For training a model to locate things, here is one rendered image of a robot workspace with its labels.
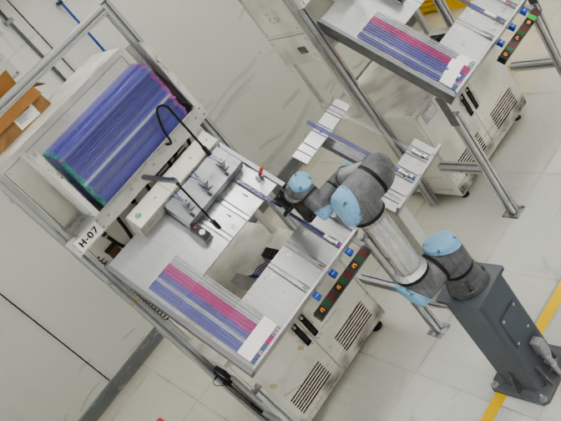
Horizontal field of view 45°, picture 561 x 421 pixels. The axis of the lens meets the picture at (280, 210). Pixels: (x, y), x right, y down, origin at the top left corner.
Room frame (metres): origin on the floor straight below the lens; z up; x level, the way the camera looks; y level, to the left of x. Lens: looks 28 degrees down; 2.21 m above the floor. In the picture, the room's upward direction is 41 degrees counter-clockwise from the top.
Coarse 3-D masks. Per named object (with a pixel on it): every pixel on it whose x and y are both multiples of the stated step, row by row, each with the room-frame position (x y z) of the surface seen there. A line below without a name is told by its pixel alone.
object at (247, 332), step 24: (168, 264) 2.37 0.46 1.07; (168, 288) 2.30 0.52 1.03; (192, 288) 2.27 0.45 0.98; (216, 288) 2.24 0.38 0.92; (192, 312) 2.20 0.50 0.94; (216, 312) 2.17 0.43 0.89; (240, 312) 2.14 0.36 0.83; (216, 336) 2.11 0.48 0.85; (240, 336) 2.08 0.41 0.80; (264, 336) 2.05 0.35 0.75
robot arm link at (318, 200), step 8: (328, 184) 2.10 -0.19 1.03; (312, 192) 2.09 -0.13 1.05; (320, 192) 2.09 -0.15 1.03; (328, 192) 2.08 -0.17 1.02; (304, 200) 2.10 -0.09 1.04; (312, 200) 2.08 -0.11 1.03; (320, 200) 2.07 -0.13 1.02; (328, 200) 2.07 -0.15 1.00; (312, 208) 2.08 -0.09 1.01; (320, 208) 2.06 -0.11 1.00; (328, 208) 2.05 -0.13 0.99; (320, 216) 2.07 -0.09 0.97; (328, 216) 2.05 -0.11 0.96
